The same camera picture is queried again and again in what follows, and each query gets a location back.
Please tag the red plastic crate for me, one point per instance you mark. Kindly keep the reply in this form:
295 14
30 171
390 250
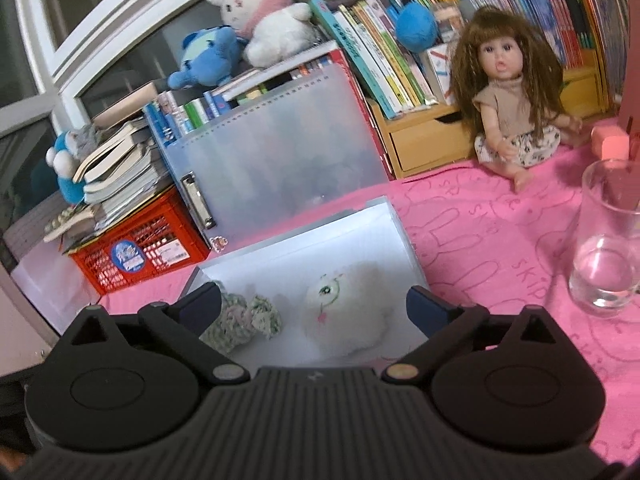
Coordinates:
157 238

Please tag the translucent plastic file case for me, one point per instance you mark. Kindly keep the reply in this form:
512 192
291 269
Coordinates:
307 143

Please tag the pink white bunny plush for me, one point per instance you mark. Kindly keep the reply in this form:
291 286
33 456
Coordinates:
274 30

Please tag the row of upright books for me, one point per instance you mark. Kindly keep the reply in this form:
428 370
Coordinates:
399 80

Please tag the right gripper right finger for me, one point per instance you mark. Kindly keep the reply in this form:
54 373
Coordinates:
449 329

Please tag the green checkered fabric pouch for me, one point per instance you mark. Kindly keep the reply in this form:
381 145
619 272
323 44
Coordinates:
240 320

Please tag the white fluffy plush toy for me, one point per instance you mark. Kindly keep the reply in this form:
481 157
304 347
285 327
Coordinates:
347 311

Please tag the grey shallow cardboard box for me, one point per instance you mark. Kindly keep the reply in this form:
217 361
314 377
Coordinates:
283 267

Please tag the wooden drawer book rack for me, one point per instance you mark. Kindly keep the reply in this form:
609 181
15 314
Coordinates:
428 139

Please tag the stack of books on crate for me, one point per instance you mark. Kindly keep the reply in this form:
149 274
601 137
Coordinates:
123 172

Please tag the brown haired baby doll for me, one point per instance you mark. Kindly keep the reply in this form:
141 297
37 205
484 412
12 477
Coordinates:
507 83

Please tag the blue cat plush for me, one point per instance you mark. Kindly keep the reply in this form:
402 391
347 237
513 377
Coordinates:
69 150

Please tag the pink bunny tablecloth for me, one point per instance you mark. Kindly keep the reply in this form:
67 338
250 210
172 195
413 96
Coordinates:
463 232

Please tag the clear drinking glass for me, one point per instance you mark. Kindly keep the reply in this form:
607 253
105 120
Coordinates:
604 276

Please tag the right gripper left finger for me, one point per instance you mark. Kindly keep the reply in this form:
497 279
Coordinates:
176 330

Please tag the blue monster plush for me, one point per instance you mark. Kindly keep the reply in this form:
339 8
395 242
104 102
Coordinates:
210 58

